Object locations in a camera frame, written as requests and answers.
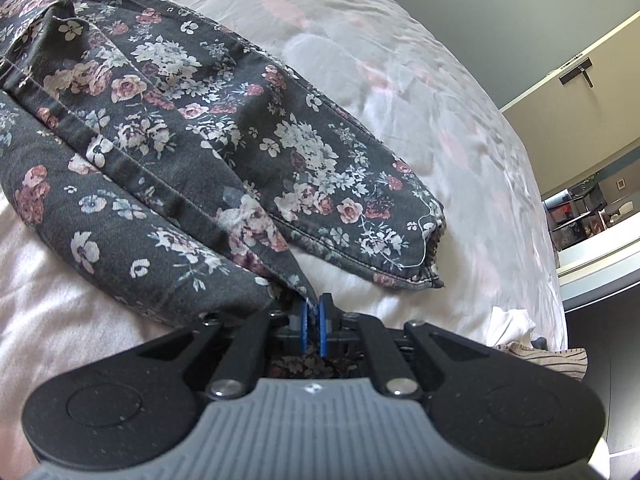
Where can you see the white crinkled cloth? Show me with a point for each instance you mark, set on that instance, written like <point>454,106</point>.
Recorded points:
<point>510,325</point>

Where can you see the bed with white sheet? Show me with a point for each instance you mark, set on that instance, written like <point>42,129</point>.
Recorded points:
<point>425,85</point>

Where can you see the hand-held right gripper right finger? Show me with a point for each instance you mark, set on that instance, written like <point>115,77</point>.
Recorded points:
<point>323,327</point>

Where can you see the grey door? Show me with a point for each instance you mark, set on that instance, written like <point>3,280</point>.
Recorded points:
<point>550,10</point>

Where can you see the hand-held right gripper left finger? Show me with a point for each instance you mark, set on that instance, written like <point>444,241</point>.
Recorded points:
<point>302,327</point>

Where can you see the striped beige cloth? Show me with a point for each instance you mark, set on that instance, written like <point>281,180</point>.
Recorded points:
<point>555,360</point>

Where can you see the dark floral pants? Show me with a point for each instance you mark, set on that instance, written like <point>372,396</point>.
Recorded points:
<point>200,110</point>

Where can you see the black wardrobe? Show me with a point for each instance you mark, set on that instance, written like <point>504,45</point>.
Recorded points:
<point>600,385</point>

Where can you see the dark shelf unit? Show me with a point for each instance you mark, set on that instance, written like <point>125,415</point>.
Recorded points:
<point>575,220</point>

